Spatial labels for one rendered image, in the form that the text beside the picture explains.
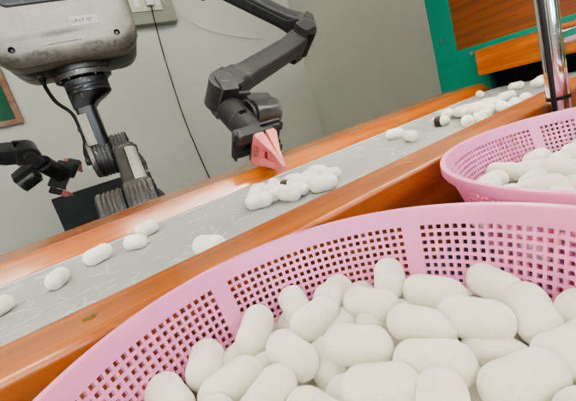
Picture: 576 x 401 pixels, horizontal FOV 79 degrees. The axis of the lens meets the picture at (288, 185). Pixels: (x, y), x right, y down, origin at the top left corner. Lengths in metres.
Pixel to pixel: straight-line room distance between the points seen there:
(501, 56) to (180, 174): 2.03
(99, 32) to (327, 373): 0.95
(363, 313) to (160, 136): 2.40
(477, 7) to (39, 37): 1.13
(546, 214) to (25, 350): 0.29
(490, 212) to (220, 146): 2.51
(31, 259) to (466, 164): 0.56
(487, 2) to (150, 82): 2.01
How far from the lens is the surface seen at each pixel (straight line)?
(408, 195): 0.34
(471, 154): 0.40
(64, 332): 0.26
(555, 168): 0.38
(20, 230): 2.49
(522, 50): 1.11
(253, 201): 0.45
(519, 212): 0.22
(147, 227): 0.52
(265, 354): 0.20
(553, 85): 0.55
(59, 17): 1.04
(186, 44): 2.74
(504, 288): 0.21
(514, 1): 1.19
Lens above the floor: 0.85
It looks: 12 degrees down
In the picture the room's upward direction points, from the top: 17 degrees counter-clockwise
